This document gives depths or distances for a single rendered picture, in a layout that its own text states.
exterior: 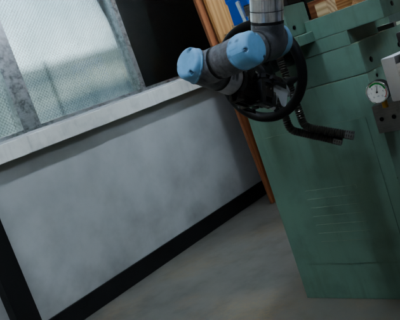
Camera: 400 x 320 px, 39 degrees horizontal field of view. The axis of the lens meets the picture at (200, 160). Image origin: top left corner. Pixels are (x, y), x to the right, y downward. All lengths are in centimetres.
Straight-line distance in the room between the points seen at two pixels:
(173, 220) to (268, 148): 122
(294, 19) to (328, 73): 19
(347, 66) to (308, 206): 49
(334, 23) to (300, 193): 56
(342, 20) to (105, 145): 147
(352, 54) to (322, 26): 12
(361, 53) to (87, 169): 148
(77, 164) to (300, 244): 117
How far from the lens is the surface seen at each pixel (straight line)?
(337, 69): 169
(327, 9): 168
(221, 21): 331
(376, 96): 159
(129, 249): 279
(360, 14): 163
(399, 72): 118
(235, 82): 130
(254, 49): 118
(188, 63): 124
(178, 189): 303
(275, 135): 184
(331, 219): 186
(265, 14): 128
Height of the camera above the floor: 87
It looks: 9 degrees down
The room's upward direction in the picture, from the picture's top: 19 degrees counter-clockwise
